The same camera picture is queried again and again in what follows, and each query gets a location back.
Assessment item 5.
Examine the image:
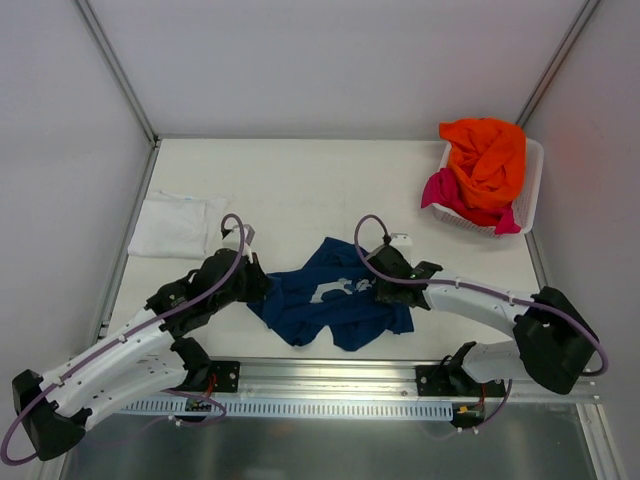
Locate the blue t shirt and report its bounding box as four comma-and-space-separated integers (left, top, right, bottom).
247, 237, 414, 352

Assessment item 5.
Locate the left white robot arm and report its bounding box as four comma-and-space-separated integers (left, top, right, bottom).
10, 248, 270, 461

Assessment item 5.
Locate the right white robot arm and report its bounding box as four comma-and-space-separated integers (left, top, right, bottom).
364, 245, 599, 396

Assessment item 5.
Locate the pink t shirt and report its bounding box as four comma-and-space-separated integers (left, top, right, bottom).
421, 168, 521, 235

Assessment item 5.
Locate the folded white t shirt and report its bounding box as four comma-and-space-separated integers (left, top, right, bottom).
127, 190, 228, 260

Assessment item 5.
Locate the orange t shirt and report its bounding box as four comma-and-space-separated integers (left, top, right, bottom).
439, 118, 526, 210

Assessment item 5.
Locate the white plastic basket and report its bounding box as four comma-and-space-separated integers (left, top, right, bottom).
432, 138, 544, 237

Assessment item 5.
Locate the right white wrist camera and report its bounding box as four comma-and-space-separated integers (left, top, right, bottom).
388, 232, 413, 250

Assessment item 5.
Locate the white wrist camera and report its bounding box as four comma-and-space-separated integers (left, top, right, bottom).
222, 225, 255, 256
388, 232, 413, 250

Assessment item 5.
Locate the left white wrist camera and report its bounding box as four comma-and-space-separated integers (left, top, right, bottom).
222, 225, 255, 256

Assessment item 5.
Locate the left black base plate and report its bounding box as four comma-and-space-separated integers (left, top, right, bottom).
208, 360, 241, 394

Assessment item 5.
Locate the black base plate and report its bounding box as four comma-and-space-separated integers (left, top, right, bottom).
415, 364, 506, 398
208, 360, 241, 394

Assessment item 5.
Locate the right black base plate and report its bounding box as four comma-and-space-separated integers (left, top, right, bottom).
415, 364, 506, 398

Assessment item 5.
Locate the aluminium mounting rail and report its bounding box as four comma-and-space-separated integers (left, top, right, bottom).
124, 355, 601, 405

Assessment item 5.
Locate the white slotted cable duct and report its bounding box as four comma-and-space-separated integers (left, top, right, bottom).
121, 395, 454, 422

